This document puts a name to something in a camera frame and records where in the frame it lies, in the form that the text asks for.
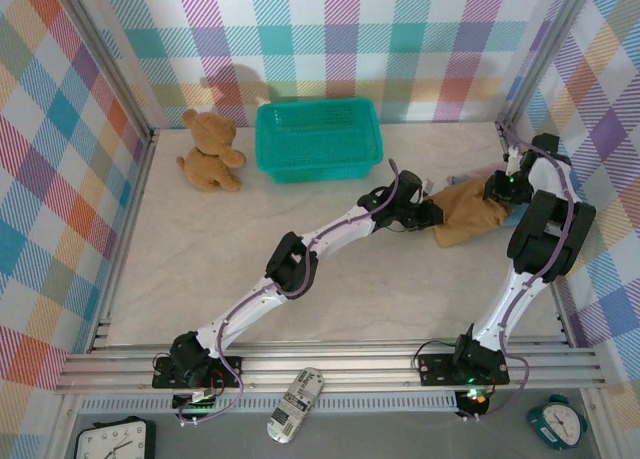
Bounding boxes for blue tank top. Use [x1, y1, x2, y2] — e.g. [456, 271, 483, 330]
[447, 175, 529, 228]

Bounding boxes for brown tank top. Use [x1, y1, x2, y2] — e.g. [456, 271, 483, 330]
[432, 176, 512, 249]

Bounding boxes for teal plastic basket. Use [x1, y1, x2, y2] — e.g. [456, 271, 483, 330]
[255, 98, 386, 184]

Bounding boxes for brown teddy bear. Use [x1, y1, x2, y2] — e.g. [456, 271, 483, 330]
[174, 108, 247, 194]

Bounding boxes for teal alarm clock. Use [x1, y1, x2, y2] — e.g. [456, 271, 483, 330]
[527, 393, 589, 451]

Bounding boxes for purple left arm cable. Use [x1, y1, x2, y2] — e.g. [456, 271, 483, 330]
[174, 158, 406, 425]

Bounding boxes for aluminium frame side rail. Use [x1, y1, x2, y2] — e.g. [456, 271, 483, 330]
[497, 121, 576, 348]
[87, 128, 161, 353]

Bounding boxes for aluminium frame post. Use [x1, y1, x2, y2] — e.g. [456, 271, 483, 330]
[497, 0, 599, 130]
[49, 0, 161, 140]

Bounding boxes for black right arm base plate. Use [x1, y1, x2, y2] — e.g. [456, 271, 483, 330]
[417, 351, 510, 386]

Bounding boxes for aluminium frame cross rail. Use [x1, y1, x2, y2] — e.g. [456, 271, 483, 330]
[54, 336, 614, 395]

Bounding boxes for grey slotted cable duct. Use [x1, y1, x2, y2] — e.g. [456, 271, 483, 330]
[79, 393, 461, 415]

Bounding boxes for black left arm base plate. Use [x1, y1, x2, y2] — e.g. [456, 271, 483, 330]
[152, 354, 244, 390]

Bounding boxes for black square wall clock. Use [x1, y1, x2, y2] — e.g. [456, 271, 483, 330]
[74, 414, 157, 459]

